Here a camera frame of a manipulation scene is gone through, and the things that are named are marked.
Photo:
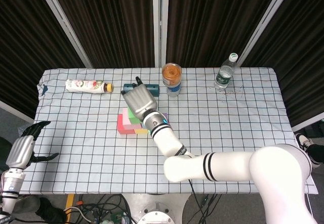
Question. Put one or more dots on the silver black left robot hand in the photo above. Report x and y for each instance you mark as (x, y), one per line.
(21, 150)

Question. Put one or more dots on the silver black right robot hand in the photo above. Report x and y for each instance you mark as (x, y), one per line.
(140, 101)

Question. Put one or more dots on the green foam cube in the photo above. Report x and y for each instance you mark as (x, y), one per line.
(132, 116)

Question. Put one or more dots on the pink foam cube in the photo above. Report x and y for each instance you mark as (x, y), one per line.
(127, 124)

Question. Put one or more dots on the purple foam cube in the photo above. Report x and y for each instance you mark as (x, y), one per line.
(165, 115)

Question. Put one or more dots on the red foam cube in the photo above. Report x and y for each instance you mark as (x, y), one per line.
(121, 128)

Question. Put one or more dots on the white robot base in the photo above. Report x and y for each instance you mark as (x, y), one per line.
(154, 208)

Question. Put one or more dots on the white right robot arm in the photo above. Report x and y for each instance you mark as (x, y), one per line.
(227, 168)

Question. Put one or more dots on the teal half-round block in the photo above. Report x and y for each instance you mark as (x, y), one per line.
(153, 88)

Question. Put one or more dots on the yellow foam cube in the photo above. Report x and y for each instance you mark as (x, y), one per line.
(141, 131)

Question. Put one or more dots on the clear jar of rubber bands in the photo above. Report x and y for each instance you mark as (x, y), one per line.
(172, 73)

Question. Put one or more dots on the white yellow-capped drink bottle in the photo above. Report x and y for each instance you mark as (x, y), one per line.
(86, 85)

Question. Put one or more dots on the white black-checked tablecloth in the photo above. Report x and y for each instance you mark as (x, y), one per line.
(101, 168)

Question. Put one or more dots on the dark pleated partition panel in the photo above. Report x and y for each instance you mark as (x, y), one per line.
(25, 44)
(108, 24)
(298, 57)
(215, 19)

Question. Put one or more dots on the clear green-label water bottle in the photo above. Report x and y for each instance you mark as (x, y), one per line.
(224, 76)

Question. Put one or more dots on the white black sneaker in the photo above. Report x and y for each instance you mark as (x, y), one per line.
(302, 140)

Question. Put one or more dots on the white partition frame post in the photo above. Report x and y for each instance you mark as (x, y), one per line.
(264, 24)
(64, 24)
(160, 24)

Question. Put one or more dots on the white partition base rail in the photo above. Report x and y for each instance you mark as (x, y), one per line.
(308, 124)

